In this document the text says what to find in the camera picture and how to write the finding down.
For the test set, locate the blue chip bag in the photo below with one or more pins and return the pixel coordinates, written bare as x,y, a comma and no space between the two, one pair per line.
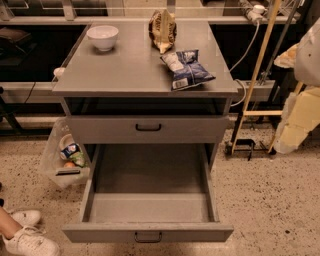
186,69

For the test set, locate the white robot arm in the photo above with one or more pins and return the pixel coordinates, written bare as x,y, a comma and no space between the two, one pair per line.
301,112

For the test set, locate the closed top drawer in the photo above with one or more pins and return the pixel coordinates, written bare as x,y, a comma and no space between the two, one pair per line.
147,129

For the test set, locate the grey drawer cabinet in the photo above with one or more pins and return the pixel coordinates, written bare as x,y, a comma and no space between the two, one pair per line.
132,80

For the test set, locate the open middle drawer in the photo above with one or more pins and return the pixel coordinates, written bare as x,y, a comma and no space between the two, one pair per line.
149,193

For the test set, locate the brown chip bag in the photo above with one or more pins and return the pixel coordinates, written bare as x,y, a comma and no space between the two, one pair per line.
162,30

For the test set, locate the clear plastic trash bag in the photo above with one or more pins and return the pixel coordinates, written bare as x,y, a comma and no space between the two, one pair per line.
62,160

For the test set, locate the white bowl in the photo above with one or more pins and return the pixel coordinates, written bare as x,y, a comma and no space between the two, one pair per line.
103,37

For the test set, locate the white knob on cabinet side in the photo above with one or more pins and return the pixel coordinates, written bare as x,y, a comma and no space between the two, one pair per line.
58,72

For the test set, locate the white sneaker rear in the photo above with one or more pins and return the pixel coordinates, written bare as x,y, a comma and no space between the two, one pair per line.
26,217

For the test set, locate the white sneaker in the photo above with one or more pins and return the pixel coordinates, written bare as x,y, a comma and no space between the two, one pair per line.
26,217
30,241

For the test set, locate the white sneaker front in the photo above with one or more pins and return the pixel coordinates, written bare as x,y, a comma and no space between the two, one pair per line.
30,241

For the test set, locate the person's leg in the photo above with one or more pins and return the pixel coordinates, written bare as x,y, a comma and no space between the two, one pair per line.
8,226

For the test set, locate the wooden ladder frame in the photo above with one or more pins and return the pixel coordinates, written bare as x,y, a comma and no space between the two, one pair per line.
274,8

